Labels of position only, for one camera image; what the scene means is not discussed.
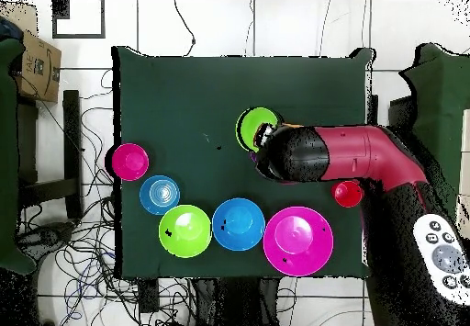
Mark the cardboard box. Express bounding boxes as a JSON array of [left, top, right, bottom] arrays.
[[14, 29, 62, 104]]

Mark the black square floor frame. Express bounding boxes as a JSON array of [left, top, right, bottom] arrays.
[[51, 0, 106, 39]]

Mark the black bench frame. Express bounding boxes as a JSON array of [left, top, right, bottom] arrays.
[[16, 89, 84, 220]]

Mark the dark green table cloth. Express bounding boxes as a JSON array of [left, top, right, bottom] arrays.
[[111, 45, 376, 280]]

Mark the black box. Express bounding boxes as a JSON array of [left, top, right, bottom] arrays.
[[387, 96, 416, 129]]

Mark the white box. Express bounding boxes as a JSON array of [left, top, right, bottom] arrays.
[[456, 108, 470, 231]]

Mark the small green bowl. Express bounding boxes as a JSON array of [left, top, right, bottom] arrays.
[[235, 107, 283, 153]]

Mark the black floor cable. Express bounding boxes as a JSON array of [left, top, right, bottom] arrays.
[[173, 0, 196, 58]]

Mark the red cup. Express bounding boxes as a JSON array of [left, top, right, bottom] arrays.
[[330, 180, 365, 208]]

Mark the small red bowl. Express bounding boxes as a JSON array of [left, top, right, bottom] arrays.
[[111, 142, 151, 183]]

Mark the large blue bowl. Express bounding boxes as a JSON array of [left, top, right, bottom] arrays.
[[211, 197, 266, 253]]

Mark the green cloth covered table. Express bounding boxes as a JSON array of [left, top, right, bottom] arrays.
[[399, 42, 470, 209], [0, 37, 38, 275]]

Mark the translucent blue bowl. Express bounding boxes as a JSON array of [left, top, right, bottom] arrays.
[[139, 174, 182, 216]]

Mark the large green bowl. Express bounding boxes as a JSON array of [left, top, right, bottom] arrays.
[[158, 204, 213, 259]]

